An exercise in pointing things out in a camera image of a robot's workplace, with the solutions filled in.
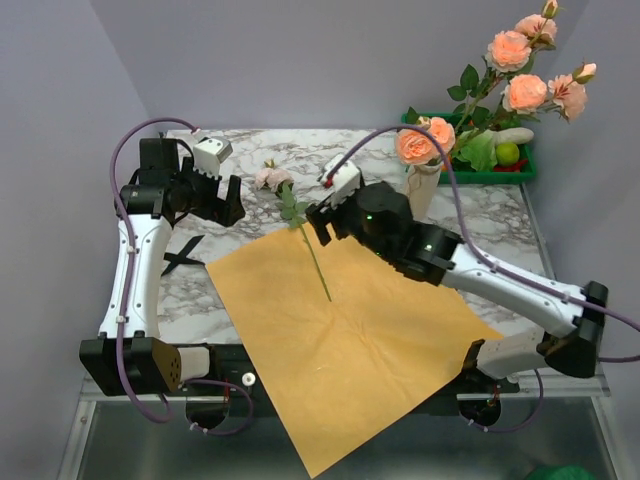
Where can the green plastic crate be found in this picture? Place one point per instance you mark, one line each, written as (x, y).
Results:
(466, 175)

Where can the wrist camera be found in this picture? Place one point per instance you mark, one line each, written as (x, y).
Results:
(209, 154)
(347, 179)

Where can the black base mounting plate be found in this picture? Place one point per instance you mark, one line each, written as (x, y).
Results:
(471, 393)

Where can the white radish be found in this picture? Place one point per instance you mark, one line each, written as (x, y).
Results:
(515, 135)

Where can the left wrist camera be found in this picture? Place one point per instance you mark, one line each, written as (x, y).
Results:
(209, 154)

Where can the green lime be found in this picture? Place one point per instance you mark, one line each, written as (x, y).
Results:
(507, 154)

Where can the pink flower stem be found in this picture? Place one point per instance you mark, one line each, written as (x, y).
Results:
(413, 148)
(526, 95)
(509, 53)

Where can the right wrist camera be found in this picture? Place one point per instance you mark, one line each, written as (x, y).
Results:
(347, 179)

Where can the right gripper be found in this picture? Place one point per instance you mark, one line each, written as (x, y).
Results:
(317, 215)

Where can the orange paper flower wrap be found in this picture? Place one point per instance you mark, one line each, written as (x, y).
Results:
(344, 345)

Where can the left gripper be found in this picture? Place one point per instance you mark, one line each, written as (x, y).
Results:
(226, 212)

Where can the pink flower bouquet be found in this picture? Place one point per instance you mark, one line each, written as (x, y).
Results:
(281, 183)

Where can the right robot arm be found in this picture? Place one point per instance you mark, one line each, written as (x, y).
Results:
(568, 319)

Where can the green cloth object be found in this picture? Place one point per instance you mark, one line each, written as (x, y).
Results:
(566, 472)

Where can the aluminium rail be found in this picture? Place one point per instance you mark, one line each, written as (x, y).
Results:
(523, 384)

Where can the red chili pepper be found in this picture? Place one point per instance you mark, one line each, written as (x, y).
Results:
(514, 168)

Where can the green lettuce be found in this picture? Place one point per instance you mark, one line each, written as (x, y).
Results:
(476, 149)

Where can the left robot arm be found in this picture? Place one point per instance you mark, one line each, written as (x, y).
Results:
(128, 354)

